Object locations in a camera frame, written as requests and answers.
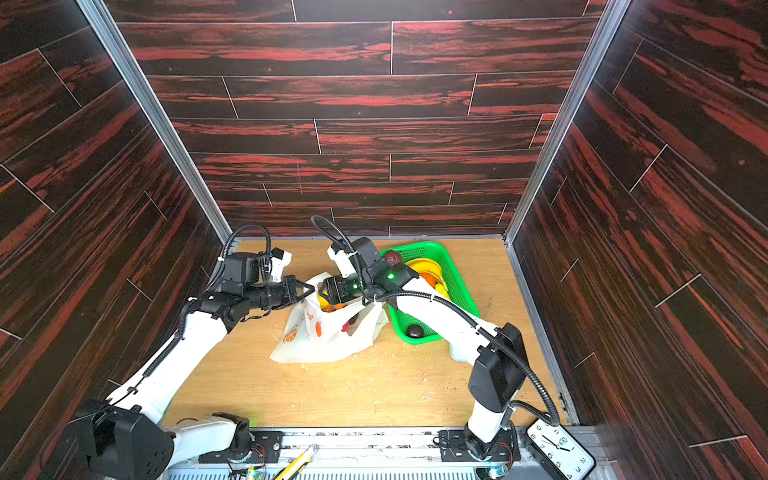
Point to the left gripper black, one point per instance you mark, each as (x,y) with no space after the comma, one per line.
(289,292)

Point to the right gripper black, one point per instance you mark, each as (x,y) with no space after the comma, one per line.
(334,291)

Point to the white plastic bag orange print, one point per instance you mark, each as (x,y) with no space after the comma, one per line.
(312,335)

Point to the yellow lemon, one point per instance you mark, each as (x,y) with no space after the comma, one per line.
(325,305)

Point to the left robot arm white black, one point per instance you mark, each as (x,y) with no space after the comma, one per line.
(122,437)

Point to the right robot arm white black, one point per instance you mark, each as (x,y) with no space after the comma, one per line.
(501,380)

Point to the purple passion fruit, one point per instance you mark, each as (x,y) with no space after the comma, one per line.
(393,259)

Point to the green plastic basket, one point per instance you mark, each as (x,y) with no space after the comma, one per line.
(455,286)

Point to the dark purple fruit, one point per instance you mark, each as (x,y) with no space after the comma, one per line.
(415,331)

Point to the orange tangerine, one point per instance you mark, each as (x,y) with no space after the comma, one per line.
(430,279)

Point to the yellow banana bunch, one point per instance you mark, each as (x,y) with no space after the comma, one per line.
(427,265)

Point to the small yellow banana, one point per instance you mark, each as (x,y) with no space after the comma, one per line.
(442,290)

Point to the yellow utility knife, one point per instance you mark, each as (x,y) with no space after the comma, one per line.
(294,468)

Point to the black white clock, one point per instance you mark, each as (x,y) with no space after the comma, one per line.
(558,451)

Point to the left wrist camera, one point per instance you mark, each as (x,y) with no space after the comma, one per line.
(253,268)

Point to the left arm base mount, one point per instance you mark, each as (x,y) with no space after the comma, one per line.
(258,447)

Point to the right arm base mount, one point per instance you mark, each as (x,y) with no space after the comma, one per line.
(460,445)

